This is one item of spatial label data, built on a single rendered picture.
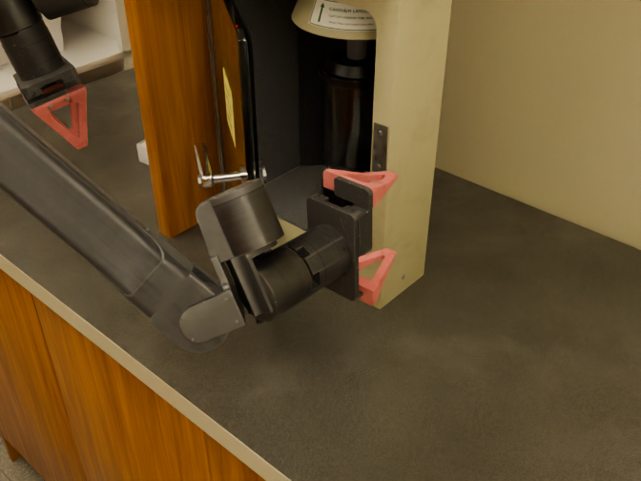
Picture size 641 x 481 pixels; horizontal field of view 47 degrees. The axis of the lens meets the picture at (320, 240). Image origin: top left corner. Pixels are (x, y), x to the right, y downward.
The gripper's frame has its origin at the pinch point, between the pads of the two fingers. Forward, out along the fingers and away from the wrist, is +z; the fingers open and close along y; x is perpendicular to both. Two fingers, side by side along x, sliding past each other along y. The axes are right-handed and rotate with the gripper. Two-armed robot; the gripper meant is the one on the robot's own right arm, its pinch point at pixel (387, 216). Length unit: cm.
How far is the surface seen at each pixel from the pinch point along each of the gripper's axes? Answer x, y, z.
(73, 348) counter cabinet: 55, -39, -16
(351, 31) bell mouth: 17.4, 14.3, 13.8
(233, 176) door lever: 18.6, 1.4, -6.1
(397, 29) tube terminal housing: 8.0, 16.7, 11.1
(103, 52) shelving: 132, -17, 43
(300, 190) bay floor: 33.6, -15.4, 19.0
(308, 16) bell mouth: 23.6, 15.4, 12.5
